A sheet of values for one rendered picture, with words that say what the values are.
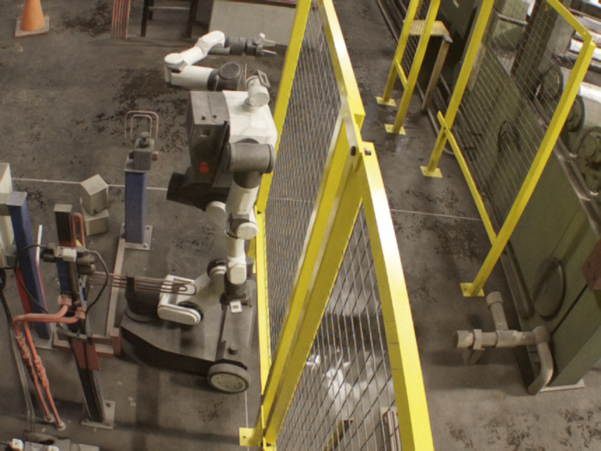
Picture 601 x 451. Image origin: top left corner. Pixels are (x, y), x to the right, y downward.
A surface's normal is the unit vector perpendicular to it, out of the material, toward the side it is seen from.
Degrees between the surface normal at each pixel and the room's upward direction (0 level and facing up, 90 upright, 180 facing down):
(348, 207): 90
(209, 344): 0
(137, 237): 90
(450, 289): 0
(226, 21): 90
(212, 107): 5
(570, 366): 90
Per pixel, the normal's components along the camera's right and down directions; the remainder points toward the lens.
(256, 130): 0.35, -0.02
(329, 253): 0.06, 0.71
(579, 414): 0.18, -0.70
